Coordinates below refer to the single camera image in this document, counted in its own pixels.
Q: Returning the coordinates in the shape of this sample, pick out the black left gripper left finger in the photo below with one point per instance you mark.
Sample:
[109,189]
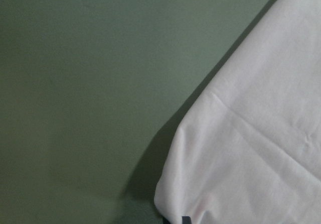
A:
[165,221]

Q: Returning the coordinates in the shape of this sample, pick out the pink Snoopy t-shirt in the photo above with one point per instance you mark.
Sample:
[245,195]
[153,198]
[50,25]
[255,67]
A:
[248,150]

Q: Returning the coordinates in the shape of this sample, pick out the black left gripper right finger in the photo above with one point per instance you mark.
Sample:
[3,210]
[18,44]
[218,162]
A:
[186,220]

